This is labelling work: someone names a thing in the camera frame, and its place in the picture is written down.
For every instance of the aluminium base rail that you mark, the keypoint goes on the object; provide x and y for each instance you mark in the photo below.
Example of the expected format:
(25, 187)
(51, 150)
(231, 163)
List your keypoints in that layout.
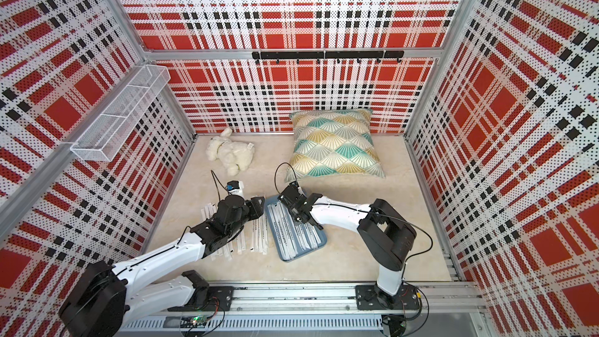
(330, 308)

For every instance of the white paper straw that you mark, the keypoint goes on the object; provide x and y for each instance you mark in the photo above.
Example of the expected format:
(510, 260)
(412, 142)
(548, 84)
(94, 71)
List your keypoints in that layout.
(206, 211)
(285, 238)

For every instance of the blue plastic storage tray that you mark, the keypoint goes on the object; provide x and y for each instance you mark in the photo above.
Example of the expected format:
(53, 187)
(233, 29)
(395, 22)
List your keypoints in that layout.
(306, 238)

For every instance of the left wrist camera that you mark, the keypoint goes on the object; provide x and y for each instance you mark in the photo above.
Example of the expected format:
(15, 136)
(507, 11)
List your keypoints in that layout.
(235, 187)

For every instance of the white plush toy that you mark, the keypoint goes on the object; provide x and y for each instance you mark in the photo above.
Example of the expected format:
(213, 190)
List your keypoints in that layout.
(235, 156)

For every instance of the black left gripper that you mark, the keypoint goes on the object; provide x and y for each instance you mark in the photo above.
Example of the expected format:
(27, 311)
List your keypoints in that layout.
(254, 207)

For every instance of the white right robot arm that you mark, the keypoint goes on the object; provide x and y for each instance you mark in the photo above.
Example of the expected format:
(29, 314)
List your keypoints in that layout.
(386, 234)

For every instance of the geometric fan pattern pillow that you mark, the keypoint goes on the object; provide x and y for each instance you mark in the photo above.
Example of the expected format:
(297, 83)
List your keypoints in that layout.
(335, 142)

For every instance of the green circuit board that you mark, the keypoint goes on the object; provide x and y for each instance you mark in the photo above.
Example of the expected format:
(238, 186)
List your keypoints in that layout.
(195, 322)

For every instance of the black wall hook rail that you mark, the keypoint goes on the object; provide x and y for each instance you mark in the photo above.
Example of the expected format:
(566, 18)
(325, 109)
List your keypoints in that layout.
(316, 55)

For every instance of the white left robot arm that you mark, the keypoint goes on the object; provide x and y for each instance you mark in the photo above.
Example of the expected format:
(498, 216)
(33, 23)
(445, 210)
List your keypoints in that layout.
(107, 297)

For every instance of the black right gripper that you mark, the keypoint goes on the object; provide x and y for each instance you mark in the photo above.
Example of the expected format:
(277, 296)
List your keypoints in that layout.
(295, 214)

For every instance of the white wire mesh basket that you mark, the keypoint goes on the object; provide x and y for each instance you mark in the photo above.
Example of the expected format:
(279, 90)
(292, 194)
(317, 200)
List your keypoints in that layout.
(106, 135)

